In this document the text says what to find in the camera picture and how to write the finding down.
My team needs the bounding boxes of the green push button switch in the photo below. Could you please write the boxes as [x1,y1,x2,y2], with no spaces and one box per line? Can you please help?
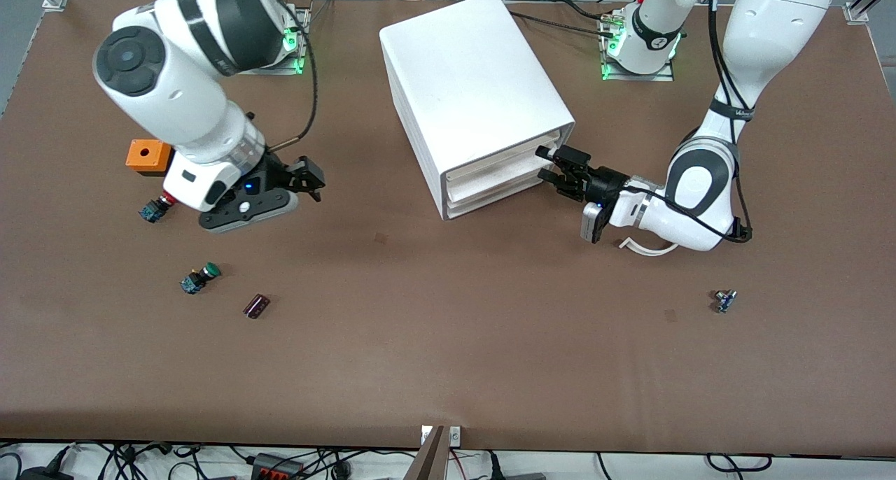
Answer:
[180,262,223,296]

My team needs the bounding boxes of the white plastic drawer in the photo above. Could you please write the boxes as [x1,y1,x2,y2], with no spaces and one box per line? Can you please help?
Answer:
[447,160,554,204]
[445,132,562,187]
[447,175,548,219]

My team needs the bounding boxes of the black power strip orange sockets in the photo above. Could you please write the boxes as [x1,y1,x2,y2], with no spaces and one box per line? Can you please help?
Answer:
[251,453,307,480]

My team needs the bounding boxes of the white post bracket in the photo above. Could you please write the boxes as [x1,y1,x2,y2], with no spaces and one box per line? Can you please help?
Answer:
[420,425,462,447]

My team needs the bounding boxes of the black looped floor cable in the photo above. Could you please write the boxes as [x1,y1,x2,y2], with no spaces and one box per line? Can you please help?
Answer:
[706,453,773,475]

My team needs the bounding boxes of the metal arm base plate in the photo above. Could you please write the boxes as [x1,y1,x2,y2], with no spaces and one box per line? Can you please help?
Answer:
[238,4,310,76]
[601,11,676,83]

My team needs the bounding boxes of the orange box with hole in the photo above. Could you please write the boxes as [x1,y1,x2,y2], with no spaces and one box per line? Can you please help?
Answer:
[125,139,175,178]

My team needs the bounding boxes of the white drawer cabinet shell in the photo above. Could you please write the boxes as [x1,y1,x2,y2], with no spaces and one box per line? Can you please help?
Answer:
[379,0,577,221]

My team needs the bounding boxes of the brown slanted post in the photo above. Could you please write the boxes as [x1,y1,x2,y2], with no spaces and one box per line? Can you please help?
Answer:
[404,425,451,480]

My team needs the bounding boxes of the black cable on table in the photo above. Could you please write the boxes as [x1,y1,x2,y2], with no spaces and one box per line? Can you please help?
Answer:
[552,0,610,22]
[509,11,617,38]

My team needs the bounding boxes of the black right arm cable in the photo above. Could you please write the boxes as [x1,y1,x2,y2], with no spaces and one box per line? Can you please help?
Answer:
[266,0,319,152]

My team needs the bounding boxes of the red push button switch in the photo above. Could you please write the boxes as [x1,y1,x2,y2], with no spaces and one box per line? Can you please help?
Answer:
[138,193,176,224]

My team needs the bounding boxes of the white curved plastic clamp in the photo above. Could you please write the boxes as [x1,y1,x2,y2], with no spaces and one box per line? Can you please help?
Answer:
[616,237,678,257]

